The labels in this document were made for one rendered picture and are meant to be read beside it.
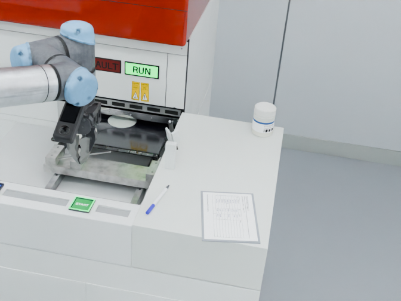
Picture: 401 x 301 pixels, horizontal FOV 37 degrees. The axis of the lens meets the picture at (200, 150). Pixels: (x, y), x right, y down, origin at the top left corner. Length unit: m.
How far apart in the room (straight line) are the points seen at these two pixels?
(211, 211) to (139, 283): 0.28
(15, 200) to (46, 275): 0.25
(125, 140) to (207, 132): 0.28
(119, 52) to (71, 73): 0.82
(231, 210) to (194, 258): 0.17
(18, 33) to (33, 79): 0.96
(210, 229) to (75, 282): 0.43
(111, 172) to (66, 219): 0.34
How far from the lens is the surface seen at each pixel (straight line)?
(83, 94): 1.25
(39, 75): 1.21
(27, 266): 1.80
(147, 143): 2.02
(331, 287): 2.91
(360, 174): 3.72
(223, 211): 1.63
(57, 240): 1.69
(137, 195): 1.87
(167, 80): 2.04
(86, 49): 1.40
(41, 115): 2.27
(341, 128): 3.75
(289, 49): 3.54
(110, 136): 2.06
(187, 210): 1.63
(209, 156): 1.85
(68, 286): 1.79
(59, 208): 1.64
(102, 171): 1.92
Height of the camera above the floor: 1.97
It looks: 32 degrees down
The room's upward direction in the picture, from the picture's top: 5 degrees clockwise
